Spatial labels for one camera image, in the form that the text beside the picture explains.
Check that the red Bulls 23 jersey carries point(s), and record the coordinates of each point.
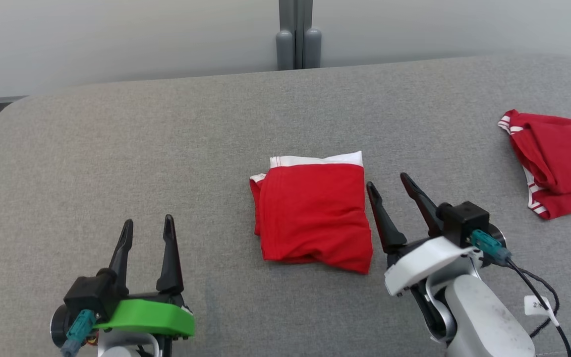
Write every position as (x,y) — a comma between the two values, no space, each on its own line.
(563,158)

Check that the red shorts with white stripe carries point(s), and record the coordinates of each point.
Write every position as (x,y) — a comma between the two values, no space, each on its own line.
(315,213)

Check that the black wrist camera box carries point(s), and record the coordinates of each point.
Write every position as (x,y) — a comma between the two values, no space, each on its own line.
(89,295)
(466,220)

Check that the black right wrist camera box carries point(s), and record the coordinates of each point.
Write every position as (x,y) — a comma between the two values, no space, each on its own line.
(466,220)

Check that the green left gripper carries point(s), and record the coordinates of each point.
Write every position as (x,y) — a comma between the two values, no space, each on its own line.
(151,317)

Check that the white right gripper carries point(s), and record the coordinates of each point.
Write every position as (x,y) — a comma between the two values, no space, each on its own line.
(429,263)

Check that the teal right camera connector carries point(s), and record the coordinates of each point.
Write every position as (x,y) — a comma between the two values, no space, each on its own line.
(488,245)

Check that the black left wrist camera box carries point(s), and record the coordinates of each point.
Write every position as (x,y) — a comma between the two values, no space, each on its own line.
(89,295)

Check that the teal camera connector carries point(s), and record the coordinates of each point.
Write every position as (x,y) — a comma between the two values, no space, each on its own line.
(78,329)
(488,245)

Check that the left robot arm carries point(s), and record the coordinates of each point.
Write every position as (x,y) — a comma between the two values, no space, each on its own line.
(122,344)

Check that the grey door frame post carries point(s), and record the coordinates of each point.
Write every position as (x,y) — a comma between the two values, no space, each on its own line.
(298,34)

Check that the teal left camera connector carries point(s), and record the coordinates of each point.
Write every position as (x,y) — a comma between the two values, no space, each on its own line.
(78,329)

